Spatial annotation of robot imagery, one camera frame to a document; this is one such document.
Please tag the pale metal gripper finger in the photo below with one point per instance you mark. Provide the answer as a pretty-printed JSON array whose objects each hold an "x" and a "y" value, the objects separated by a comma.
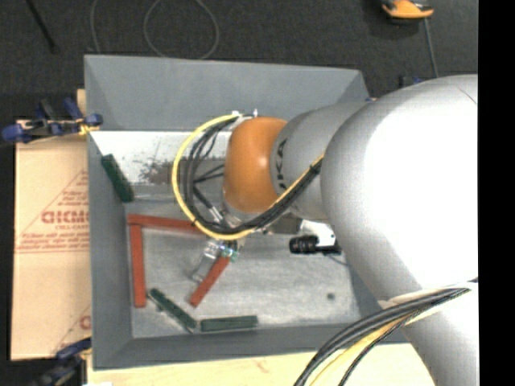
[
  {"x": 200, "y": 264},
  {"x": 208, "y": 269}
]

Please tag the red-brown flat block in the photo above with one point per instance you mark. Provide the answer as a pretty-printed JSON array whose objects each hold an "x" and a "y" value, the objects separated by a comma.
[
  {"x": 161, "y": 221},
  {"x": 207, "y": 284},
  {"x": 138, "y": 268}
]

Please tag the dark green flat block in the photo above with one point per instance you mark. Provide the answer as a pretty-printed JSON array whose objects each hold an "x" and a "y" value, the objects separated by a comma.
[
  {"x": 173, "y": 310},
  {"x": 228, "y": 323},
  {"x": 117, "y": 178}
]

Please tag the grey metal bin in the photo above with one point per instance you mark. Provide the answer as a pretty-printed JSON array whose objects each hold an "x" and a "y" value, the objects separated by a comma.
[{"x": 281, "y": 296}]

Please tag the brown cardboard board red print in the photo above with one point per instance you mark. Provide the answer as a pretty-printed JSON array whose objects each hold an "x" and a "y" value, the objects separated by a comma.
[{"x": 48, "y": 255}]

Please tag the black cylinder on white bracket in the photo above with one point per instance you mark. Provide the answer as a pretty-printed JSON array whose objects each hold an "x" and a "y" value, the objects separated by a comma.
[{"x": 306, "y": 244}]

